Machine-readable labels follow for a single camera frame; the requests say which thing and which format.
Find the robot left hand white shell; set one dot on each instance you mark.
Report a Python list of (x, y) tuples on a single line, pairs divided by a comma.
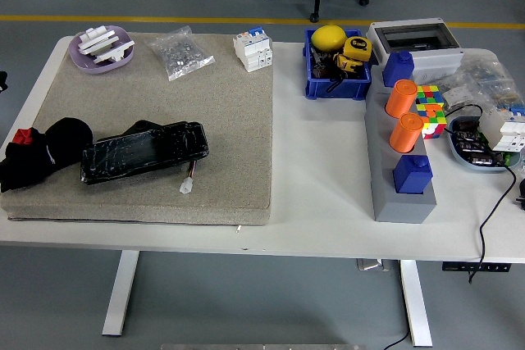
[(3, 81)]

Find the black rag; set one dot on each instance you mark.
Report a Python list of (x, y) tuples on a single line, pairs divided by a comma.
[(65, 137)]

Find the black desk control panel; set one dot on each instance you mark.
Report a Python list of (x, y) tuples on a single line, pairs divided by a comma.
[(455, 267)]

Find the purple plastic bowl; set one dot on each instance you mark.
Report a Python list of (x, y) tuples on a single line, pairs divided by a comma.
[(82, 64)]

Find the white plastic strips stack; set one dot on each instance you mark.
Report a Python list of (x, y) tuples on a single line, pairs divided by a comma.
[(96, 38)]

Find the clear bag of screws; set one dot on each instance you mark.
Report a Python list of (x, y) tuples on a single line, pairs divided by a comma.
[(180, 55)]

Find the grey-brown mat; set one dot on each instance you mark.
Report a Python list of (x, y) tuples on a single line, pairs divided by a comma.
[(205, 100)]

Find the white table leg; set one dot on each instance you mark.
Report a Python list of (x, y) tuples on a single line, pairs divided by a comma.
[(121, 292), (416, 305)]

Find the brown cylindrical part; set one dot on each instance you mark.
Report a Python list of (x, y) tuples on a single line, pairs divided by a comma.
[(320, 72)]

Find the yellow ball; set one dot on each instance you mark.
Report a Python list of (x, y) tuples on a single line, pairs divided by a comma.
[(328, 38)]

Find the blue plastic bin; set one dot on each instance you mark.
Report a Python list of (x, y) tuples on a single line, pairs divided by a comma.
[(340, 89)]

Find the yellow black tool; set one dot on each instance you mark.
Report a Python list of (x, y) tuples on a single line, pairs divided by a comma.
[(346, 63)]

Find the yellow tape measure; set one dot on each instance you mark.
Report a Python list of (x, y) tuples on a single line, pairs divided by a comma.
[(357, 46)]

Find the blue block with knob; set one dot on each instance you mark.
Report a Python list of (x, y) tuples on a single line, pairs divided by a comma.
[(410, 178), (398, 71)]

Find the orange cylinder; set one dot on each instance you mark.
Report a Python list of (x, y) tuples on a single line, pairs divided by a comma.
[(404, 134), (400, 100)]

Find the grey metal box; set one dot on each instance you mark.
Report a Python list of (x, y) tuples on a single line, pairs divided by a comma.
[(371, 264)]

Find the grey block holder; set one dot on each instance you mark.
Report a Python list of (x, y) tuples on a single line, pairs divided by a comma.
[(404, 208)]

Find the colourful puzzle cube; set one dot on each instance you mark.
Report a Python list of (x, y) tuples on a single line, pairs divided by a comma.
[(428, 94), (435, 122)]

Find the white electrical distribution box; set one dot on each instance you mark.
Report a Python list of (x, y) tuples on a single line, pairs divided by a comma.
[(435, 59)]

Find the clear bag with white label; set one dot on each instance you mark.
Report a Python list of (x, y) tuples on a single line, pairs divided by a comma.
[(455, 96)]

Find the light blue bowl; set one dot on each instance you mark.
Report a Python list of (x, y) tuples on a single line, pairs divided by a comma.
[(453, 149)]

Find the dark electronic parts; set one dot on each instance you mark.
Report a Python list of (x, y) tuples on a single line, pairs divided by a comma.
[(471, 145)]

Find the clear bag of electronic parts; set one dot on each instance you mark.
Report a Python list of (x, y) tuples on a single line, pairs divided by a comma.
[(492, 75)]

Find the white circuit breaker module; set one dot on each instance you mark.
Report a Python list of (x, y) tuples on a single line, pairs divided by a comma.
[(504, 133)]

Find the black plug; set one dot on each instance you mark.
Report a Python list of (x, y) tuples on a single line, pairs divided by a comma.
[(521, 192)]

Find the white circuit breaker blue switch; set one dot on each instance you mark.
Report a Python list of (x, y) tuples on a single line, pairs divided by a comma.
[(252, 53)]

